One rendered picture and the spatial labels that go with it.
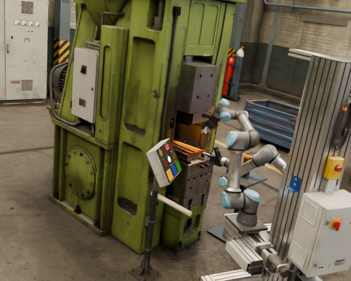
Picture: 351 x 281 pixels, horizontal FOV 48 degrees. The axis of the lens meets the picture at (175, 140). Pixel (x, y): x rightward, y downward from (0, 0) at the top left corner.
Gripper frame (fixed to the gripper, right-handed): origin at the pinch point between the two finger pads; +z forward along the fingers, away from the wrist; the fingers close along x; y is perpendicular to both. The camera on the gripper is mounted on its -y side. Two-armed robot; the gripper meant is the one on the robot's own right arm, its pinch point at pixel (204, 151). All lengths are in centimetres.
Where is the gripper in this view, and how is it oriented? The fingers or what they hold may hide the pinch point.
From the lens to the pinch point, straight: 353.8
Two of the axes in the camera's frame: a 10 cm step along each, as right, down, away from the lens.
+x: 6.7, -1.6, 7.3
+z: -7.4, -2.8, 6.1
